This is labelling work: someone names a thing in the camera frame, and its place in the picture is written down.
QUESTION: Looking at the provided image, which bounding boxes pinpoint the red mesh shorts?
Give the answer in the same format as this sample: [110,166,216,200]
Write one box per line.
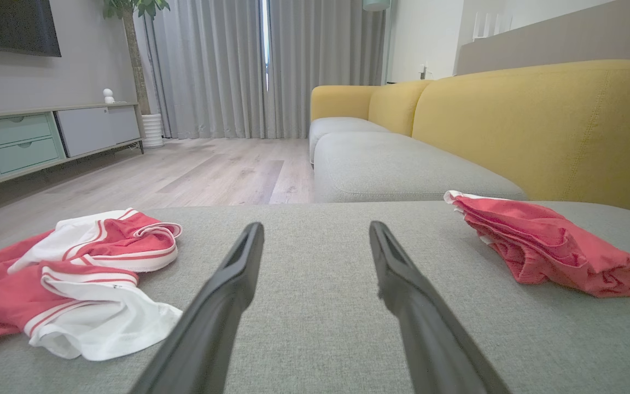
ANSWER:
[444,190,630,299]

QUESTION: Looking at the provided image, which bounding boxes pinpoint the grey pleated curtain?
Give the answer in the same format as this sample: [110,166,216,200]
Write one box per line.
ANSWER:
[135,0,387,140]

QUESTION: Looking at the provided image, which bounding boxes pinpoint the white ribbed plant pot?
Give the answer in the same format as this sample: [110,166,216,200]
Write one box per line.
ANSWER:
[141,113,165,148]

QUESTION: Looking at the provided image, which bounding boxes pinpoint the short yellow sofa back cushion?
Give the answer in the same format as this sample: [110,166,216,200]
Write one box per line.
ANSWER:
[368,80,433,137]

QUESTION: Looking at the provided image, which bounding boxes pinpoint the grey fabric sofa chaise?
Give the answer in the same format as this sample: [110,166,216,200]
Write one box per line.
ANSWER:
[0,201,630,394]

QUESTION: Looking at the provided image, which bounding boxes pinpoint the white ornament on partition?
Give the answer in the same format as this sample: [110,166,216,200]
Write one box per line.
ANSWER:
[472,12,514,42]

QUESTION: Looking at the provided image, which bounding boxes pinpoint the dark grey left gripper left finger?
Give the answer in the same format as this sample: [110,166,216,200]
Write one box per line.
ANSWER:
[128,222,265,394]

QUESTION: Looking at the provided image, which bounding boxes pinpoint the grey and mint TV cabinet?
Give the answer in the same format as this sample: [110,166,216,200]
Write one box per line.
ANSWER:
[0,102,145,195]

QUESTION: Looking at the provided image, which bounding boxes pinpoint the large grey sofa seat cushion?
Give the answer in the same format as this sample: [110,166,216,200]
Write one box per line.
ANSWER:
[313,131,529,204]

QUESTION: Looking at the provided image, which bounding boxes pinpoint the green potted tree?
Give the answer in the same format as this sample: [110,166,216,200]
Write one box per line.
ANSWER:
[103,0,171,115]

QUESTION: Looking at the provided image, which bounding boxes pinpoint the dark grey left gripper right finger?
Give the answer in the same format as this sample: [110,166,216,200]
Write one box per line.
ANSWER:
[369,221,512,394]

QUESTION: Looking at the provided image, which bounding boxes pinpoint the mint green floor lamp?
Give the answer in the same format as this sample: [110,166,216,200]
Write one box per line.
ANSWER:
[363,0,393,85]

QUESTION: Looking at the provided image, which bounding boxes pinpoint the small grey sofa seat cushion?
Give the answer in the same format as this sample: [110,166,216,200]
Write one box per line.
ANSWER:
[309,117,392,165]

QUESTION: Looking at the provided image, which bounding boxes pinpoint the black wall television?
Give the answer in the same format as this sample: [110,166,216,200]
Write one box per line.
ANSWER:
[0,0,62,57]

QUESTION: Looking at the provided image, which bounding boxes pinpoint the taupe partition behind sofa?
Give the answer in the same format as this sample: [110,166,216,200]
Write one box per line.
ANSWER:
[454,0,630,76]

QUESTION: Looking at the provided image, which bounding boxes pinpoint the long yellow sofa back cushion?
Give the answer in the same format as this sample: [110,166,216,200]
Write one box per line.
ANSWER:
[412,59,630,215]

